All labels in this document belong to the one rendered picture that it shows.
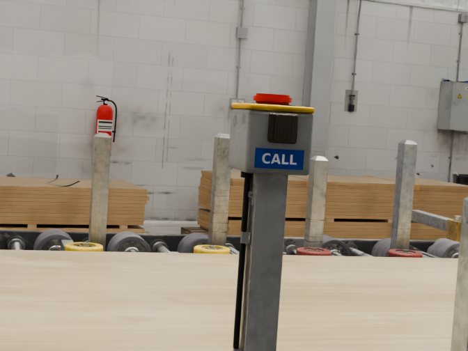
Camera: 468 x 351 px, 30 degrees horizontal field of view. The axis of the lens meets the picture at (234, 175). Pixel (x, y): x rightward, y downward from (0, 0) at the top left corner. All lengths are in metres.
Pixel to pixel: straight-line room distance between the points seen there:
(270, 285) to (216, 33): 7.54
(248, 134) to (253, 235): 0.11
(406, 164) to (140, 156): 6.15
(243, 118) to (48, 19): 7.16
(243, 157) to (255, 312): 0.16
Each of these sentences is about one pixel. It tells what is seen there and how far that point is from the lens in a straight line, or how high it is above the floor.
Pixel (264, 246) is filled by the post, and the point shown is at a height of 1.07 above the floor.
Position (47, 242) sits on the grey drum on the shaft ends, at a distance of 2.36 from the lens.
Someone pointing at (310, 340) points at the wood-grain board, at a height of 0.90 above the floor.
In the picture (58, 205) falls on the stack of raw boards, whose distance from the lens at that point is 6.76.
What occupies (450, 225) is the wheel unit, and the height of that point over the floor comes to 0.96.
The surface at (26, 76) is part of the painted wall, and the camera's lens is 7.97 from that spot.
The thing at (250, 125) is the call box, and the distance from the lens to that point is 0.87.
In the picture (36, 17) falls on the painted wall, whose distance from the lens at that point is 8.01.
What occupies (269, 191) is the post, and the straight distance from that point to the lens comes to 0.90.
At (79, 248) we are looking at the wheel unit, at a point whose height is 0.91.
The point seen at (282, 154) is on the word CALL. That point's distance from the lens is 0.88.
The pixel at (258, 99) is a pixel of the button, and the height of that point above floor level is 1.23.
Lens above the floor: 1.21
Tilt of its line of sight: 4 degrees down
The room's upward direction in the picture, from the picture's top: 4 degrees clockwise
